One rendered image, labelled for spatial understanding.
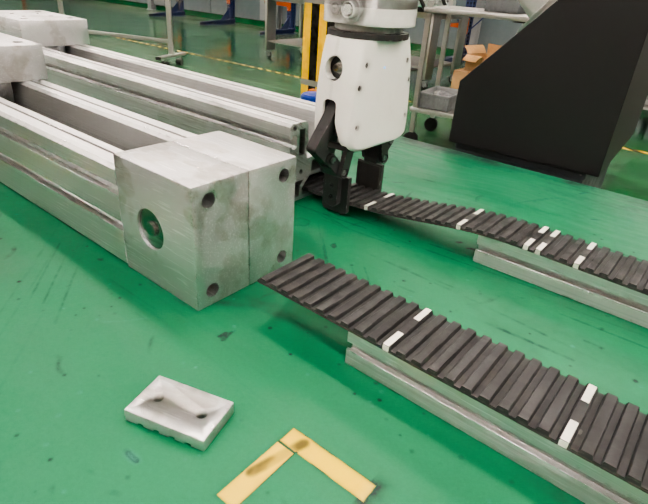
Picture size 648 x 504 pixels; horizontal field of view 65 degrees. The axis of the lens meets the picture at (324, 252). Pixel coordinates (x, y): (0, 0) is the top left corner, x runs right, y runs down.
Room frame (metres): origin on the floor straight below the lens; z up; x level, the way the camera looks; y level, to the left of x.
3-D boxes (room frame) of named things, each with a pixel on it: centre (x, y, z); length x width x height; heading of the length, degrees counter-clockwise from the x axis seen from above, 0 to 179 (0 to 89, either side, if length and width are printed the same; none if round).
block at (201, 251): (0.37, 0.08, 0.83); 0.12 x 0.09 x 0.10; 142
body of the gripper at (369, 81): (0.51, -0.03, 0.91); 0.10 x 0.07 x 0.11; 142
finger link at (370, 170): (0.54, -0.05, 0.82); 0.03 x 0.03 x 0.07; 52
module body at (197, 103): (0.79, 0.33, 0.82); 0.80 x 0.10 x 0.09; 52
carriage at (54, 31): (0.94, 0.53, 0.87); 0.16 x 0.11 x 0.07; 52
